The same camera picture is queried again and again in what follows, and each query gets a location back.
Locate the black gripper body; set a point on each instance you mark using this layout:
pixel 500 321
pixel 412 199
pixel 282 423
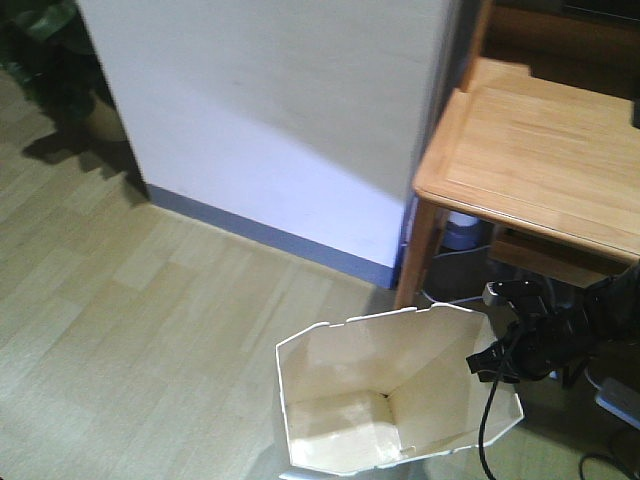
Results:
pixel 529 351

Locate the white plastic trash bin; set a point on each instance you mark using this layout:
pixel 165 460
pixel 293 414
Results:
pixel 373 392

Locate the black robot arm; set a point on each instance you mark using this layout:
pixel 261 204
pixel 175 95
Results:
pixel 611 307

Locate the wooden keyboard drawer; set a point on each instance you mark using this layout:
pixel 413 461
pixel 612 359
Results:
pixel 554 259

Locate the white power strip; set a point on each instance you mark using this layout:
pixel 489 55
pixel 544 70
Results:
pixel 616 398

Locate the white cylindrical device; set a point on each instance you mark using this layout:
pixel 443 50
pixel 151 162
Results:
pixel 462 231

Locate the wooden desk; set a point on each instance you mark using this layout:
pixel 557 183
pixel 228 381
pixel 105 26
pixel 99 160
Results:
pixel 537 135

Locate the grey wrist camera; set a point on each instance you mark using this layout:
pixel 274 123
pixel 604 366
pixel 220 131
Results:
pixel 524 296

